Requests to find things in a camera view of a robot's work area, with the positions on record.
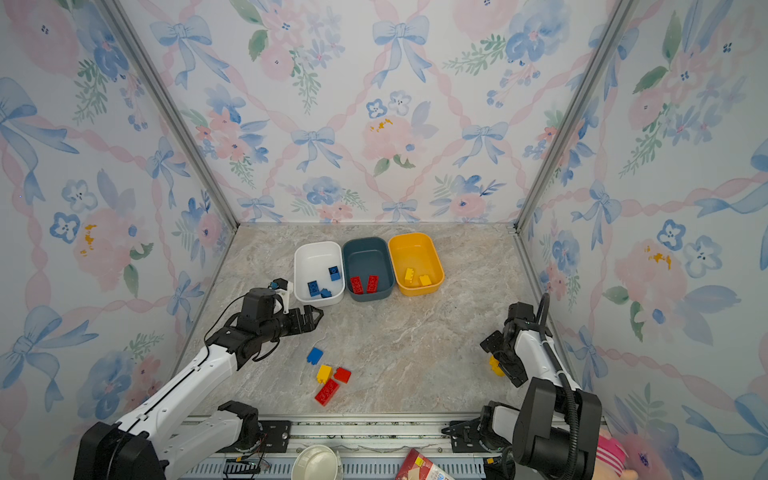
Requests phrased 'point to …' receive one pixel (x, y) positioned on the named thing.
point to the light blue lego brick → (314, 355)
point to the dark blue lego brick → (313, 287)
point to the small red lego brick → (342, 375)
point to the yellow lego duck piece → (495, 365)
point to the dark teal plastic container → (369, 266)
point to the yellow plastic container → (415, 251)
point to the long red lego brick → (327, 393)
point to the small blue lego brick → (325, 293)
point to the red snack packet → (416, 466)
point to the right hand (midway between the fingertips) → (499, 359)
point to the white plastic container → (318, 273)
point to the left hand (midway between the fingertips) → (311, 312)
